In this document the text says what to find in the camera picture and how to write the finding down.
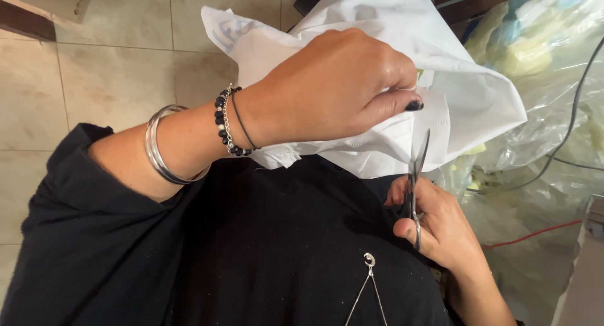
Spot silver chain necklace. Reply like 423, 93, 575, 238
344, 252, 389, 326

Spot person's left hand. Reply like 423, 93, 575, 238
234, 27, 424, 149

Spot silver scissors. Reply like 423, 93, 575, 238
402, 129, 431, 251

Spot white fabric bag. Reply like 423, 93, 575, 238
200, 0, 528, 180

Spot black sweater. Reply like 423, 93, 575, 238
0, 123, 454, 326

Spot person's right hand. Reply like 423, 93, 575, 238
384, 175, 483, 270

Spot black beaded bracelet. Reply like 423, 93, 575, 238
214, 84, 254, 157

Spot silver bangle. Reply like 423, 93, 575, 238
145, 104, 212, 185

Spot red cable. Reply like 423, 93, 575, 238
481, 219, 582, 250

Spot clear plastic bag heap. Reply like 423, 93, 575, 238
425, 0, 604, 326

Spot black cable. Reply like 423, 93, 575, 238
465, 36, 604, 195

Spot thin black wrist band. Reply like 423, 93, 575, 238
230, 91, 261, 151

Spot dark wooden furniture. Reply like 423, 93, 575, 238
0, 0, 57, 42

